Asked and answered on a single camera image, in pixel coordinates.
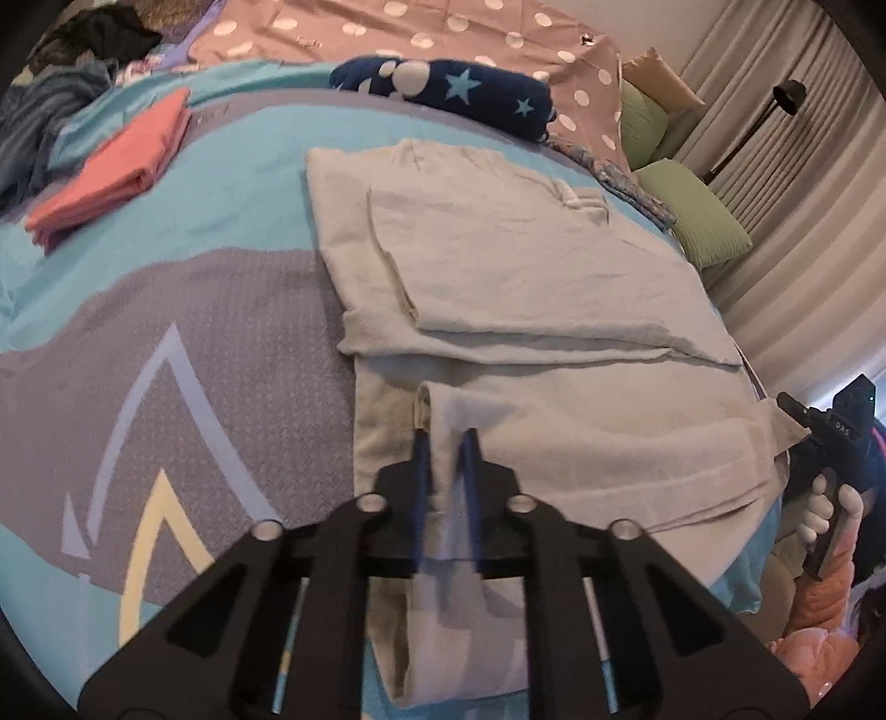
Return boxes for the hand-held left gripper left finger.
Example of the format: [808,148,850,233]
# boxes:
[79,429,437,720]

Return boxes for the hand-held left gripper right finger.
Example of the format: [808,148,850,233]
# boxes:
[460,428,811,720]

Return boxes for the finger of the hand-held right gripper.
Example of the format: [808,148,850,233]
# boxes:
[776,391,833,431]

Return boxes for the grey shirt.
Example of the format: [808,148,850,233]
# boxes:
[305,138,812,708]

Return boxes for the person's right forearm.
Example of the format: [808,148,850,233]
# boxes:
[765,536,874,697]

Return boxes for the black clothes pile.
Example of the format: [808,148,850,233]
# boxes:
[31,10,164,70]

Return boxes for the person's right hand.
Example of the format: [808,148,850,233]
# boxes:
[796,475,868,556]

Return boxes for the white pleated curtain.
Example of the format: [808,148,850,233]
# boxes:
[682,0,886,430]

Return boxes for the green pillow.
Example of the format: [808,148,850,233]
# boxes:
[619,79,669,171]
[635,158,754,271]

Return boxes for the blue patterned bed cover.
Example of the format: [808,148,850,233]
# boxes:
[0,59,786,720]

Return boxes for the folded floral cloth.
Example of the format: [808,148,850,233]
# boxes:
[547,135,681,231]

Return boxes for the black floor lamp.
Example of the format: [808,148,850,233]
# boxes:
[702,79,808,185]

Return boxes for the beige pillow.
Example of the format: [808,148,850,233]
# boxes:
[621,47,707,113]

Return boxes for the navy star print blanket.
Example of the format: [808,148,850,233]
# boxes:
[328,56,556,145]

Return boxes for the folded pink cloth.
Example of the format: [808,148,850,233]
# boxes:
[26,89,193,254]

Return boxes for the pink polka dot sheet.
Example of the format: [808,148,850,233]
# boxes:
[187,0,632,171]

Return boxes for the purple printed blanket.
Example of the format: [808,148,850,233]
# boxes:
[116,42,209,88]

